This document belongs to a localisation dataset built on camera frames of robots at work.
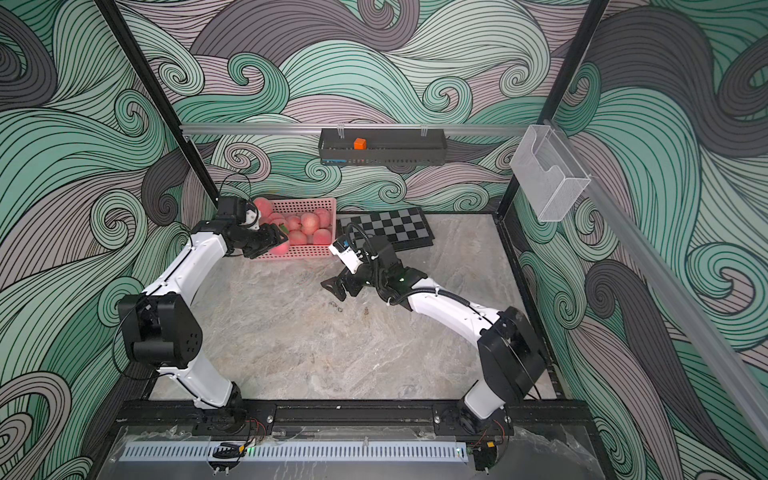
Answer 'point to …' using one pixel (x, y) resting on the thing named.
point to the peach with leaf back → (322, 236)
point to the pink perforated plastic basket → (302, 206)
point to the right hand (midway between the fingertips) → (337, 269)
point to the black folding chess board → (405, 229)
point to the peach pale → (280, 249)
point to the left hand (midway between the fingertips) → (279, 238)
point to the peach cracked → (276, 218)
